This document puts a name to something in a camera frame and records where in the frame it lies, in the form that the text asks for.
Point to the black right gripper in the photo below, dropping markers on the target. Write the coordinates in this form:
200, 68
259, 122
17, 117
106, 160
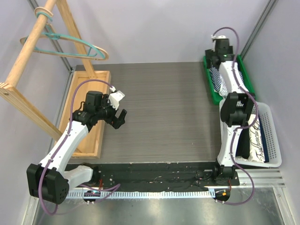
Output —
209, 56

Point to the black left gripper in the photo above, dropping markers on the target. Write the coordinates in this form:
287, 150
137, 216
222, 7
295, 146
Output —
113, 119

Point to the blue white striped tank top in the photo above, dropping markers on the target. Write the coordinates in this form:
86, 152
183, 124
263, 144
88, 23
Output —
218, 82

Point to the green plastic tray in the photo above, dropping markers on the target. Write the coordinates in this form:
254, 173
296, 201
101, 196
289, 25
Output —
216, 98

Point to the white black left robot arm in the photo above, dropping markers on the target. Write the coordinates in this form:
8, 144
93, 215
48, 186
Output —
49, 180

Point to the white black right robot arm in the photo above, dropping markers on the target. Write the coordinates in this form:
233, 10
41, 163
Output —
235, 110

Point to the wooden hanger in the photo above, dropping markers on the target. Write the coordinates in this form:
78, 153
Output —
98, 50

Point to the wooden tray base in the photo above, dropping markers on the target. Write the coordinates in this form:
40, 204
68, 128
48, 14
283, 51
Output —
78, 96

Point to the white perforated laundry basket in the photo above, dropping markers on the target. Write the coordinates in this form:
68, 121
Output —
265, 114

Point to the black garment in basket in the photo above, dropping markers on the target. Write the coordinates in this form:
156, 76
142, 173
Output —
243, 148

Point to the white printed shirt in basket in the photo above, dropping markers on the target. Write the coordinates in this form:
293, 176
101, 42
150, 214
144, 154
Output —
256, 147

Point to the wooden clothes rack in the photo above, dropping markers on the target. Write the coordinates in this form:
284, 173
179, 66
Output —
44, 82

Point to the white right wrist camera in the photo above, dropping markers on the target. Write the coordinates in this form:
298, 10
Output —
215, 38

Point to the white slotted cable duct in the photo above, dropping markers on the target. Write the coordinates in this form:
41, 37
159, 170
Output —
89, 194

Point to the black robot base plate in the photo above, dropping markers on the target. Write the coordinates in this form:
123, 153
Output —
160, 177

